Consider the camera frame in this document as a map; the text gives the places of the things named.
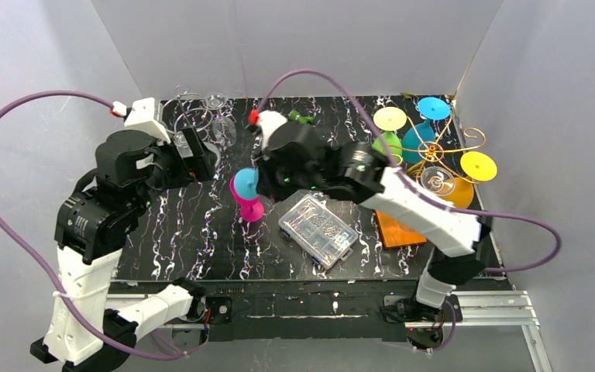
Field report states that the green plastic wine glass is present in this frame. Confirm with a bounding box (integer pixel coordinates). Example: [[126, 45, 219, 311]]
[[372, 107, 408, 164]]

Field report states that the blue plastic wine glass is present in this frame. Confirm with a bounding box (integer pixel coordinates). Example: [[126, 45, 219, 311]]
[[233, 167, 259, 200]]

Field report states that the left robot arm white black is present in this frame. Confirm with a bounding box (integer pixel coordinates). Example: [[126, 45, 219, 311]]
[[30, 128, 220, 371]]

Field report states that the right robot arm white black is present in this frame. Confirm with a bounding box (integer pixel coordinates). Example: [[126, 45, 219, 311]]
[[247, 116, 490, 309]]

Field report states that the magenta plastic wine glass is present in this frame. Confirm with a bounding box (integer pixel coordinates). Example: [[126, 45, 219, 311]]
[[229, 177, 265, 222]]

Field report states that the teal plastic wine glass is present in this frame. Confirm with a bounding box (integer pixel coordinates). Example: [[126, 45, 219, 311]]
[[401, 97, 451, 164]]

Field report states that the clear wine glass on gold rack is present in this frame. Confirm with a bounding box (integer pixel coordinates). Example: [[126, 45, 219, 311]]
[[419, 166, 456, 196]]

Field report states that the orange plastic wine glass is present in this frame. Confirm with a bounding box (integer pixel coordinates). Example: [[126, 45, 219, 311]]
[[441, 151, 498, 208]]

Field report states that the green white toy drill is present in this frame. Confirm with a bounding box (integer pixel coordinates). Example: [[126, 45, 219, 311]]
[[289, 110, 315, 125]]

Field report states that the clear glass back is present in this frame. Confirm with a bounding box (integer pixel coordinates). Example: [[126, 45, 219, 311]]
[[205, 92, 237, 149]]

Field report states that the clear plastic screw box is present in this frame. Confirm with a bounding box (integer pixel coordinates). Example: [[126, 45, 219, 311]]
[[278, 195, 359, 270]]

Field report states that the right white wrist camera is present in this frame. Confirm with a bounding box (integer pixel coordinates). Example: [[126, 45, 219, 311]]
[[247, 109, 288, 150]]

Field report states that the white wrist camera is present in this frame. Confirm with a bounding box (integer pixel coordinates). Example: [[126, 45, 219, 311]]
[[247, 109, 288, 150], [111, 97, 171, 144]]

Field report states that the silver wire wine glass rack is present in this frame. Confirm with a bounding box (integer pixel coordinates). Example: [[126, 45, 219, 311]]
[[163, 84, 215, 143]]

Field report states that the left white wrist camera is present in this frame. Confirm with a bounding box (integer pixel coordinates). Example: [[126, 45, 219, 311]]
[[111, 97, 171, 144]]

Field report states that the gold wire wine glass rack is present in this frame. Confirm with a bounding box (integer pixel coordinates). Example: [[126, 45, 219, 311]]
[[374, 115, 487, 251]]

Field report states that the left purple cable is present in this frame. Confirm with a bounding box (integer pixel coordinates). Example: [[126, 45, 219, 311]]
[[0, 90, 196, 361]]

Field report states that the purple cable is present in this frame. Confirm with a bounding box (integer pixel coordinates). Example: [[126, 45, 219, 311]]
[[255, 68, 562, 353], [0, 90, 196, 361]]

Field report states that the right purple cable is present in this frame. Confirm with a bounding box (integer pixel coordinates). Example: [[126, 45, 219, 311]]
[[255, 68, 562, 353]]

